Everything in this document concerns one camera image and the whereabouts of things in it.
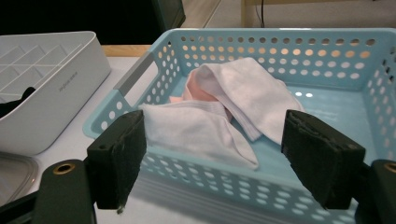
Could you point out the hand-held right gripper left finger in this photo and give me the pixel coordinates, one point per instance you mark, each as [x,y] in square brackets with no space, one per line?
[116,161]

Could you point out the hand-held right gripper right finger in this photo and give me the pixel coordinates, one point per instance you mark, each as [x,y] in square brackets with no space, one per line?
[323,161]

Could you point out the light blue perforated basket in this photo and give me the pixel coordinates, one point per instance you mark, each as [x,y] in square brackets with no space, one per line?
[336,109]

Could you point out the white compartment organizer box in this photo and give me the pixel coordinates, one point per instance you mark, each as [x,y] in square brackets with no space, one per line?
[62,102]

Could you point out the white sock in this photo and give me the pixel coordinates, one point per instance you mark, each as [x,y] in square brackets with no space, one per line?
[193,130]
[249,90]

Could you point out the pink sock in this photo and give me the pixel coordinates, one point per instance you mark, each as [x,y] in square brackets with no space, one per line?
[194,93]

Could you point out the black sock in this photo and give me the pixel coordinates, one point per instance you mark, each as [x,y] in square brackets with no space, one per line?
[15,104]

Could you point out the dark cabinet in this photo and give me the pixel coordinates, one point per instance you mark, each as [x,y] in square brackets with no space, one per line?
[168,12]

